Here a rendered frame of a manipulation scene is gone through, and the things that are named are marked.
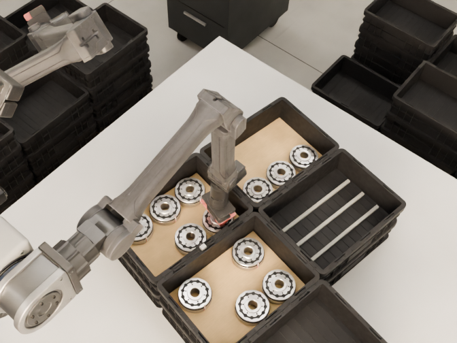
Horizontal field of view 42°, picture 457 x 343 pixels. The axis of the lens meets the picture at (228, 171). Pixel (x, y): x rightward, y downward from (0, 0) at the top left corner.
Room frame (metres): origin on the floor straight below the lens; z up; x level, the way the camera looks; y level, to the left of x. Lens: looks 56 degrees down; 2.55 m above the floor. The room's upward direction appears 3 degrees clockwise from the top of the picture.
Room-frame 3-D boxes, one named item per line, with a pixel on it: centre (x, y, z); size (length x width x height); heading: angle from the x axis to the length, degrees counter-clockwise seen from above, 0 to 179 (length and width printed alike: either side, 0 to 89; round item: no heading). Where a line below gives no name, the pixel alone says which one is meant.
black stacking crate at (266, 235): (0.72, -0.05, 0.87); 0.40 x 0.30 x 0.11; 133
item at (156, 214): (0.99, 0.20, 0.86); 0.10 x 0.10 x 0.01
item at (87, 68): (2.05, 0.66, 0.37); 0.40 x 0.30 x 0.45; 143
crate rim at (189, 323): (0.72, -0.05, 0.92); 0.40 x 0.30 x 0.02; 133
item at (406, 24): (2.35, -0.87, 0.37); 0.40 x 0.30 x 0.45; 53
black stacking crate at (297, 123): (1.21, -0.14, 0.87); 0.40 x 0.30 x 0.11; 133
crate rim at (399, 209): (0.99, -0.34, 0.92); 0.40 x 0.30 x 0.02; 133
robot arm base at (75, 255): (0.52, 0.30, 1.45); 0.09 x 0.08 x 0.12; 53
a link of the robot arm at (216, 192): (0.97, 0.02, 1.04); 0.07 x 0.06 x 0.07; 144
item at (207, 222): (0.96, 0.03, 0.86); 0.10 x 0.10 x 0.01
